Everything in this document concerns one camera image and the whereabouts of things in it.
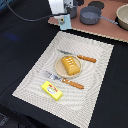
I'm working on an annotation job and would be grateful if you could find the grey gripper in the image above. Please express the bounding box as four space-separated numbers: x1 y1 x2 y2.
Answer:
64 0 71 14

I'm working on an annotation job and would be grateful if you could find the orange bread loaf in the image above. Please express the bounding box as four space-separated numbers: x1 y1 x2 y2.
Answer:
61 56 80 76

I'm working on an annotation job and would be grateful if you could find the yellow butter box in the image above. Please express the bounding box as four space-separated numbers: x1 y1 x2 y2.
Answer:
41 81 63 101

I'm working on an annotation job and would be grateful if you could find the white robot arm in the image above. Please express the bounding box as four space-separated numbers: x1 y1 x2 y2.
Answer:
48 0 74 15

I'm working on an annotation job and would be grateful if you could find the dark grey cooking pot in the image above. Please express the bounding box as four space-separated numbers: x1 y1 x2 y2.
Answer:
70 0 78 18

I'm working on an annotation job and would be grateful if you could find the dark grey saucepan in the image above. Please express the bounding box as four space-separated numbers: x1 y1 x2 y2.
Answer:
79 6 120 26

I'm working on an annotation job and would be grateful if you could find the pink wooden tray board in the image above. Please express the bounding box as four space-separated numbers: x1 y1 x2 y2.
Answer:
47 0 128 43

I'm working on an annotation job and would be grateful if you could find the beige bowl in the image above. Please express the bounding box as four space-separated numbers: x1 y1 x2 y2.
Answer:
116 4 128 30

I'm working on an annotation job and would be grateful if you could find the round beige plate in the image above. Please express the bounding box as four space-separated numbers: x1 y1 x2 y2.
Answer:
55 55 82 78

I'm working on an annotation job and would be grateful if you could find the beige woven placemat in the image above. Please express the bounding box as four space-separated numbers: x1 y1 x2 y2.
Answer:
13 31 113 128

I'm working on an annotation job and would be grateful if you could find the knife with orange handle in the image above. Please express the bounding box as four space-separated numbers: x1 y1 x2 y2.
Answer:
58 49 97 63

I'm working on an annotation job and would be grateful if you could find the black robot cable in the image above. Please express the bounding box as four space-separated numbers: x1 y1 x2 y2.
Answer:
4 0 56 23

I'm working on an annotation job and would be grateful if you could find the fork with orange handle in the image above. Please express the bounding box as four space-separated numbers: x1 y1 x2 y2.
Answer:
43 71 84 89

